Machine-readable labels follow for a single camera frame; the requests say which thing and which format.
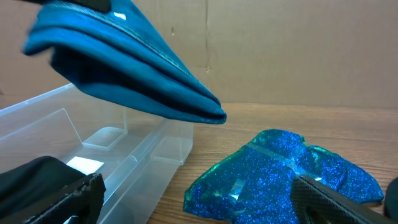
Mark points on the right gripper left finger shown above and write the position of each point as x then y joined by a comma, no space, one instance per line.
79,202

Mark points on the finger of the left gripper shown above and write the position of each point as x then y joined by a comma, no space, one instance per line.
102,6

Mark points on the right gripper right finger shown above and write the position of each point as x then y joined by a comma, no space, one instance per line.
316,203

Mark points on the blue denim jeans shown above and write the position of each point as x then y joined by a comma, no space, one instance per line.
119,57

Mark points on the black garment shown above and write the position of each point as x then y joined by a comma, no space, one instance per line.
391,200
30,182

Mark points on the clear plastic storage container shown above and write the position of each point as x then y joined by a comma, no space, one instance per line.
141,152

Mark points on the white paper label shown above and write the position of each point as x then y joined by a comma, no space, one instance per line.
84,165

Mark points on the blue sequin fabric bundle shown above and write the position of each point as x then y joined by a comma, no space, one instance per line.
253,185

